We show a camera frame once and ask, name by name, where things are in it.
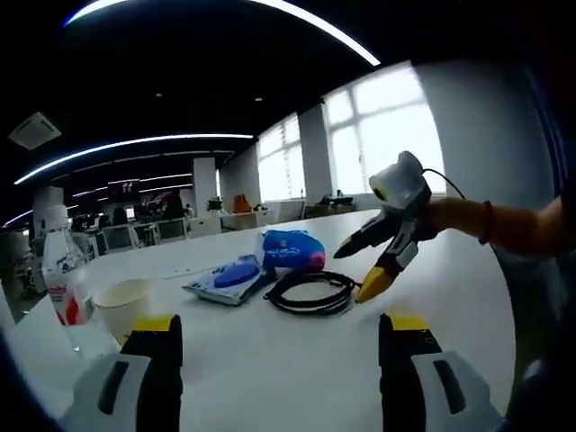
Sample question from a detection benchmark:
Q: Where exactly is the ceiling air conditioner vent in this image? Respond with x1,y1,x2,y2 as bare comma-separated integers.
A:
8,112,62,150

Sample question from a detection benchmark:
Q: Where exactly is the white table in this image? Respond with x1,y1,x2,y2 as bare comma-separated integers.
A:
0,207,518,432

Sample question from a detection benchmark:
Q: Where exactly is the blue tissue pack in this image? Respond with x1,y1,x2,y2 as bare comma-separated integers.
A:
255,228,328,276

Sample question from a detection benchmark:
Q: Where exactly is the row of white office chairs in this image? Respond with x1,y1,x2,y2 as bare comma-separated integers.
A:
0,215,190,298

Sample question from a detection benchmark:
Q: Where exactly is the wall screen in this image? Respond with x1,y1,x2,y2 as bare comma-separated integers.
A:
107,179,140,197

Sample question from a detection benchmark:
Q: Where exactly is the white paper cup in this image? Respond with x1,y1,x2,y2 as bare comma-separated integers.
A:
92,278,158,346

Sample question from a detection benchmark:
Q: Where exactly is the wet wipes pack blue lid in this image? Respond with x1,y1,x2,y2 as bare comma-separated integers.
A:
182,254,276,307

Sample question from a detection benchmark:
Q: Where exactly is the person's right hand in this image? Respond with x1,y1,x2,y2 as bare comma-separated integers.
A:
416,199,483,243

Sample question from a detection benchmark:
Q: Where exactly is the dark red bracelet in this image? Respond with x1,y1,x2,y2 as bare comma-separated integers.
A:
478,200,496,245

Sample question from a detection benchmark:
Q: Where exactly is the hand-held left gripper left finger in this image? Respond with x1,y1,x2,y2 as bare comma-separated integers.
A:
71,313,184,432

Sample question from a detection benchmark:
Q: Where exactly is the long curved ceiling light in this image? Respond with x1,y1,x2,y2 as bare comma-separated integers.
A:
14,133,254,185

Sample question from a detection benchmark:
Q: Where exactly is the clear plastic water bottle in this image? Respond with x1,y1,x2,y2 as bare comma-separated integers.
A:
40,204,103,356

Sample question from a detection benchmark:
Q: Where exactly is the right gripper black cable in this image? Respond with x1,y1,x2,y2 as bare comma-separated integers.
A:
420,168,467,199

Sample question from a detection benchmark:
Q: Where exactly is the wide bright window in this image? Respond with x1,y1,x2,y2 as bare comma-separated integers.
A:
323,62,445,197

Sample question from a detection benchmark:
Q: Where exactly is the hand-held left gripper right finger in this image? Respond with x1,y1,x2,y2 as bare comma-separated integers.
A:
379,313,496,432

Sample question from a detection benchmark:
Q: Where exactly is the narrow bright window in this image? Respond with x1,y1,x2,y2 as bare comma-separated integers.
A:
258,114,305,202

